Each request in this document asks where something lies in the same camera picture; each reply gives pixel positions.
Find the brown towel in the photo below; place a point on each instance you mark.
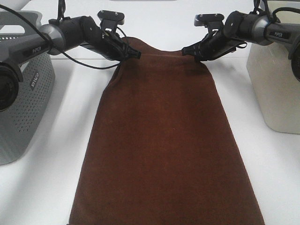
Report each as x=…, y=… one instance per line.
x=161, y=150

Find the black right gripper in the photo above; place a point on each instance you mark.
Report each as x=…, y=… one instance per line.
x=212, y=48

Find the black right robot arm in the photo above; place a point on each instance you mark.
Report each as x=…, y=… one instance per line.
x=226, y=35

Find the beige basket with grey rim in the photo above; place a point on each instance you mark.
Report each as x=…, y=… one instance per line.
x=276, y=88

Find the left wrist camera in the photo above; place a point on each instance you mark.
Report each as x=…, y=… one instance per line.
x=110, y=20

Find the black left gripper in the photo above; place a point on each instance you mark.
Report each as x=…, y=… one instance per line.
x=104, y=45

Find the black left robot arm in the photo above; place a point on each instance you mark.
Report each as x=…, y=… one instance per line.
x=57, y=37

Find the grey perforated laundry basket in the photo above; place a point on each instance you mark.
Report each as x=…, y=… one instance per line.
x=26, y=82

